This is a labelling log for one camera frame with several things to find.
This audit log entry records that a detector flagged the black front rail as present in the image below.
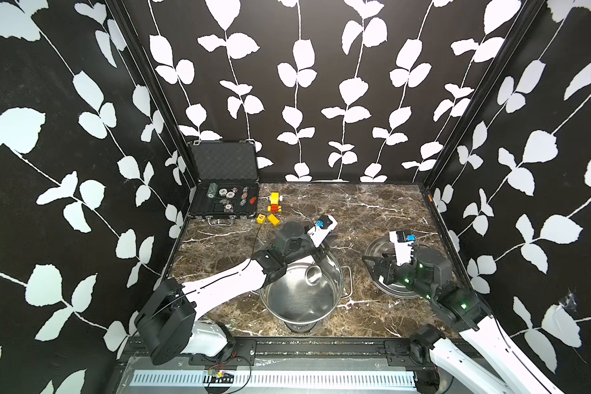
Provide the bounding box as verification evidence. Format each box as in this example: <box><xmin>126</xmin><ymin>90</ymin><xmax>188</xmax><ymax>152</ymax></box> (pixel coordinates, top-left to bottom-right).
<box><xmin>122</xmin><ymin>336</ymin><xmax>454</xmax><ymax>368</ymax></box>

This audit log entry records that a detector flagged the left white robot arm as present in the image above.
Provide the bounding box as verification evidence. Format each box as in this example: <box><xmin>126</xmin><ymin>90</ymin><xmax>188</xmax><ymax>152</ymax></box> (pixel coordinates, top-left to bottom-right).
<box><xmin>136</xmin><ymin>215</ymin><xmax>338</xmax><ymax>365</ymax></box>

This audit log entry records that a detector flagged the white slotted cable duct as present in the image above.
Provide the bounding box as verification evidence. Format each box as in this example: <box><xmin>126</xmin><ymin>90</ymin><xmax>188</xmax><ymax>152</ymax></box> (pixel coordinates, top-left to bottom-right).
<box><xmin>129</xmin><ymin>370</ymin><xmax>416</xmax><ymax>391</ymax></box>

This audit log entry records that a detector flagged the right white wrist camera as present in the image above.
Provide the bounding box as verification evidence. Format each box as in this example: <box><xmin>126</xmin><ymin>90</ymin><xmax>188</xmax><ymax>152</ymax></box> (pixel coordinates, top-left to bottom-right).
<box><xmin>389</xmin><ymin>231</ymin><xmax>416</xmax><ymax>267</ymax></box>

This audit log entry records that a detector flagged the stainless steel pot lid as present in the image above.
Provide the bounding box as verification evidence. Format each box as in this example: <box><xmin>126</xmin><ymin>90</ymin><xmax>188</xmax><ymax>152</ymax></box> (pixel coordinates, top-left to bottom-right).
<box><xmin>361</xmin><ymin>231</ymin><xmax>420</xmax><ymax>299</ymax></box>

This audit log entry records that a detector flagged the yellow flat toy brick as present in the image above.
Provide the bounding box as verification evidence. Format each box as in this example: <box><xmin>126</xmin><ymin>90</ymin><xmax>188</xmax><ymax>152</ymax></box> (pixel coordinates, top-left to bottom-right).
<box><xmin>267</xmin><ymin>214</ymin><xmax>280</xmax><ymax>227</ymax></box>

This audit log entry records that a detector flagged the open black carrying case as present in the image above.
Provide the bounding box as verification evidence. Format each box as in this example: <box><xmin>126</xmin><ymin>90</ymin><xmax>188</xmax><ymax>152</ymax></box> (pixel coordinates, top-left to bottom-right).
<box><xmin>189</xmin><ymin>141</ymin><xmax>259</xmax><ymax>225</ymax></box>

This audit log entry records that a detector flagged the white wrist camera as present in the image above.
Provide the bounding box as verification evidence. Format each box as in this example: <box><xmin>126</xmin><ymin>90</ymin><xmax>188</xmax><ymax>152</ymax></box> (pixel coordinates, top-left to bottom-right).
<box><xmin>389</xmin><ymin>231</ymin><xmax>416</xmax><ymax>267</ymax></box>
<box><xmin>307</xmin><ymin>214</ymin><xmax>338</xmax><ymax>248</ymax></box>

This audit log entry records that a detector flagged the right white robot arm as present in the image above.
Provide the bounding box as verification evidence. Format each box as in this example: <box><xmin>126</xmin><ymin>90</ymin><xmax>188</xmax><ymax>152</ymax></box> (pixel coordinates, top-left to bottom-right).
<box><xmin>362</xmin><ymin>243</ymin><xmax>561</xmax><ymax>393</ymax></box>

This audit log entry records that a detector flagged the yellow red toy block figure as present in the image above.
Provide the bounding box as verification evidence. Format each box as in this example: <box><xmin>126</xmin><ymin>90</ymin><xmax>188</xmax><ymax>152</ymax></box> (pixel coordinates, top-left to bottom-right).
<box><xmin>267</xmin><ymin>192</ymin><xmax>282</xmax><ymax>213</ymax></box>

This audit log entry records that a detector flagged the metal ladle spoon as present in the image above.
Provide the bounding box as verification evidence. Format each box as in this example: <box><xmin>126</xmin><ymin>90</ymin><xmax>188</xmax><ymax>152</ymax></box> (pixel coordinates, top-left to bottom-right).
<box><xmin>305</xmin><ymin>264</ymin><xmax>323</xmax><ymax>286</ymax></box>

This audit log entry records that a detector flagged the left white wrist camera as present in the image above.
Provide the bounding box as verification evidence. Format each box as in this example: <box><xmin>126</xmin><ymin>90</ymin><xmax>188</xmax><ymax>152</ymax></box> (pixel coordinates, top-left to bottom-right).
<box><xmin>307</xmin><ymin>214</ymin><xmax>338</xmax><ymax>248</ymax></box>

